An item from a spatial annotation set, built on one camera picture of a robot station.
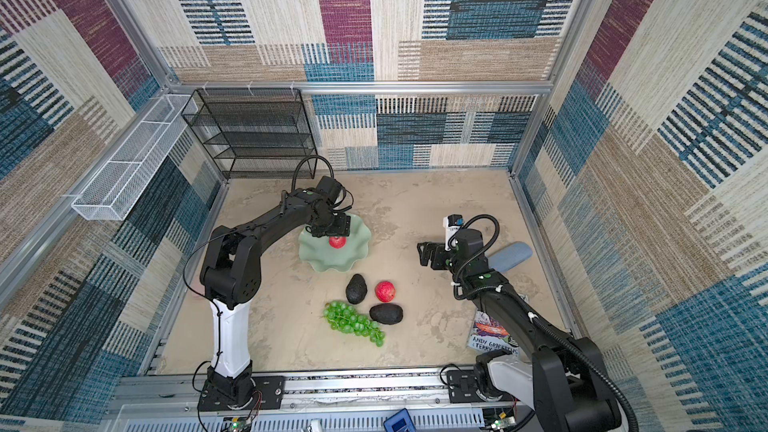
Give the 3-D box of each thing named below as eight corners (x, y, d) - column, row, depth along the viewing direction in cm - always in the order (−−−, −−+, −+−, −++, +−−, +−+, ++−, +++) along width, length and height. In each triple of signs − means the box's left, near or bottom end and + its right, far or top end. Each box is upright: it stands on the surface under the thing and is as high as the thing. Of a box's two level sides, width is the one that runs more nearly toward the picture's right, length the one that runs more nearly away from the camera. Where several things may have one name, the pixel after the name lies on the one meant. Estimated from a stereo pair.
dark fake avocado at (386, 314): (369, 325, 85) (369, 320, 82) (370, 307, 88) (369, 302, 85) (403, 325, 85) (403, 320, 81) (402, 307, 88) (403, 302, 85)
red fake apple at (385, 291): (383, 306, 88) (383, 299, 85) (374, 293, 91) (373, 286, 87) (396, 296, 90) (396, 290, 86) (386, 284, 93) (386, 277, 89)
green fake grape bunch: (320, 324, 85) (317, 318, 82) (331, 302, 89) (329, 296, 86) (381, 349, 81) (380, 344, 77) (390, 325, 85) (390, 320, 81)
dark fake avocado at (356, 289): (347, 305, 88) (345, 299, 85) (349, 278, 94) (347, 271, 90) (366, 305, 88) (365, 299, 85) (368, 278, 94) (367, 271, 90)
